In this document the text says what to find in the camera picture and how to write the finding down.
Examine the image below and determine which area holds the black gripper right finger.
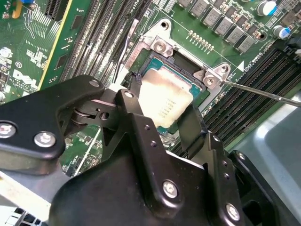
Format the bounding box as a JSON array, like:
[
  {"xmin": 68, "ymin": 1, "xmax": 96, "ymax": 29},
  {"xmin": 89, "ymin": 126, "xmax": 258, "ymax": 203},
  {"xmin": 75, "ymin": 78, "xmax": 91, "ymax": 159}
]
[{"xmin": 177, "ymin": 103, "xmax": 281, "ymax": 226}]

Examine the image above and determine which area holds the metal socket cover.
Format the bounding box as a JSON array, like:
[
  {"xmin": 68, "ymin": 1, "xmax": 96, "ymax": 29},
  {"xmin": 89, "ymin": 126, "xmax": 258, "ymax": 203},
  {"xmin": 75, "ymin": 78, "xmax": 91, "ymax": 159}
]
[{"xmin": 159, "ymin": 133, "xmax": 183, "ymax": 153}]

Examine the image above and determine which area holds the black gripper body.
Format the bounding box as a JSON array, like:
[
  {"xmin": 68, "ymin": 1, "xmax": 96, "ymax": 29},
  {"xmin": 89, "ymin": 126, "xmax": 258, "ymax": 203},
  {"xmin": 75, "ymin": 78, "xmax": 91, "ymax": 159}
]
[{"xmin": 50, "ymin": 150, "xmax": 226, "ymax": 226}]

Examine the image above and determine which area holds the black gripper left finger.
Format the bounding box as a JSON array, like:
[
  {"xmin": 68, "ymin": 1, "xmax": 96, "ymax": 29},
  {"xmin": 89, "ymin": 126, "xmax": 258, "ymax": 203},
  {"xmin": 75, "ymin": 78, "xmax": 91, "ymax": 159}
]
[{"xmin": 0, "ymin": 72, "xmax": 186, "ymax": 213}]

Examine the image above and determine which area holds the silver CPU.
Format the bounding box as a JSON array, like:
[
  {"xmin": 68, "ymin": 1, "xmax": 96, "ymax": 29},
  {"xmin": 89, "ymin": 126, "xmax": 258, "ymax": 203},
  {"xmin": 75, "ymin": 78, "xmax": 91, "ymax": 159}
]
[{"xmin": 137, "ymin": 57, "xmax": 204, "ymax": 136}]

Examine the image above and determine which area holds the metal locking lever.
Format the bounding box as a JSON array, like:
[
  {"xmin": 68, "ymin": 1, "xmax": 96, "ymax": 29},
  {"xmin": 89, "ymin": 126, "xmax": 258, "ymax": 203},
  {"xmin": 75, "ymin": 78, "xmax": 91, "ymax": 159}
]
[
  {"xmin": 221, "ymin": 79, "xmax": 301, "ymax": 106},
  {"xmin": 74, "ymin": 130, "xmax": 102, "ymax": 177}
]

